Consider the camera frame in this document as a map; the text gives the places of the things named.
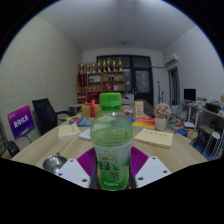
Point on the wooden shelf unit with trophies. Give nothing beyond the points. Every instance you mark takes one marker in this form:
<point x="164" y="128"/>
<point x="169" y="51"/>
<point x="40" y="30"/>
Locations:
<point x="100" y="83"/>

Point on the brown chair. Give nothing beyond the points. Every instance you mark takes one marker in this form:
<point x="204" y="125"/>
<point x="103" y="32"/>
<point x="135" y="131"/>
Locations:
<point x="149" y="108"/>

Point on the purple sign board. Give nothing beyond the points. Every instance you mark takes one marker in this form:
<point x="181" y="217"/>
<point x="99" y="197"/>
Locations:
<point x="20" y="121"/>

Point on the black office chair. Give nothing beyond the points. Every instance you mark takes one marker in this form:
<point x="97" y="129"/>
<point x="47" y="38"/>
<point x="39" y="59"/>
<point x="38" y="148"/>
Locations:
<point x="45" y="115"/>

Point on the pile of books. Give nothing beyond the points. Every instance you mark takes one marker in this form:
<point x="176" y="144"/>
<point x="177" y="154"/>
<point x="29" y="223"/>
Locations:
<point x="178" y="116"/>

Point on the colourful blue booklet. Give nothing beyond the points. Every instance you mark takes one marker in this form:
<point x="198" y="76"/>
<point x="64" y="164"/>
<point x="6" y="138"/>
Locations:
<point x="80" y="121"/>

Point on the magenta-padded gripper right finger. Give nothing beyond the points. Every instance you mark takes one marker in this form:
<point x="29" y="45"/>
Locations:
<point x="151" y="171"/>

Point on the black computer monitor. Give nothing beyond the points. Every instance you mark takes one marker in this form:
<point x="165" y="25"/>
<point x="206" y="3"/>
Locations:
<point x="189" y="94"/>

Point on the pale yellow book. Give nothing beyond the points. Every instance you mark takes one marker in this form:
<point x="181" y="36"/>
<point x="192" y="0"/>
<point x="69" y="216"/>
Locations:
<point x="154" y="137"/>

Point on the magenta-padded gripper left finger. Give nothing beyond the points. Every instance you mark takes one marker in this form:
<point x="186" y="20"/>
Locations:
<point x="71" y="171"/>

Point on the green tea drink bottle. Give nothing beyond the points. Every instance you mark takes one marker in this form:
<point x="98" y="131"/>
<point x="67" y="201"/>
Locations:
<point x="111" y="140"/>

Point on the cream book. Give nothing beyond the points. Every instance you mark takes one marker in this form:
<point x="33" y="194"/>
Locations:
<point x="68" y="131"/>

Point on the black framed glass door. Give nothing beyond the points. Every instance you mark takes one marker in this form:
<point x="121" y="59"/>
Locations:
<point x="141" y="78"/>

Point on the white wall air conditioner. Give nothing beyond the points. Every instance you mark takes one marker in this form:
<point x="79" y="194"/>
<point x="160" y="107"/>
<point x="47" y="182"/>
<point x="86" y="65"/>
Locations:
<point x="172" y="59"/>

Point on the yellow gift box red ribbon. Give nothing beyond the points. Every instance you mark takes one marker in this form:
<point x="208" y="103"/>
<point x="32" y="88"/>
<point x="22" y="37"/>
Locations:
<point x="89" y="110"/>

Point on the white book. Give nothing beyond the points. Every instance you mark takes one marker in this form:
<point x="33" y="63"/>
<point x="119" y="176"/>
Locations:
<point x="85" y="134"/>

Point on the orange book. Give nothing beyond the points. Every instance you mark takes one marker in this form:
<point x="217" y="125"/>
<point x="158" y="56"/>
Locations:
<point x="144" y="122"/>

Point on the white round stool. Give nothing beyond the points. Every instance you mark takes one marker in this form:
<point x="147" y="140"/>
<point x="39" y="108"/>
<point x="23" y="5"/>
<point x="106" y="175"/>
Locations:
<point x="213" y="136"/>

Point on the potted pink flower plant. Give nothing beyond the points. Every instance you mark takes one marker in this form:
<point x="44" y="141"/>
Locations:
<point x="162" y="111"/>

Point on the stainless steel cup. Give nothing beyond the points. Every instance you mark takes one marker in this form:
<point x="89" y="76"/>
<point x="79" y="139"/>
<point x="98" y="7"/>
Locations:
<point x="53" y="163"/>

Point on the long wooden side desk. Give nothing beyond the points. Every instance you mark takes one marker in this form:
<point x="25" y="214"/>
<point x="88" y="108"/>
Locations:
<point x="213" y="113"/>

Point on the brown wooden stool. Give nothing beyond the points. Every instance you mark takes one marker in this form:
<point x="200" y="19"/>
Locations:
<point x="204" y="129"/>

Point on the upright white card sign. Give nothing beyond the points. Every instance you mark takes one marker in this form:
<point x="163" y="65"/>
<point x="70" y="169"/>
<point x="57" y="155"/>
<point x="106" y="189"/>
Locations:
<point x="138" y="109"/>

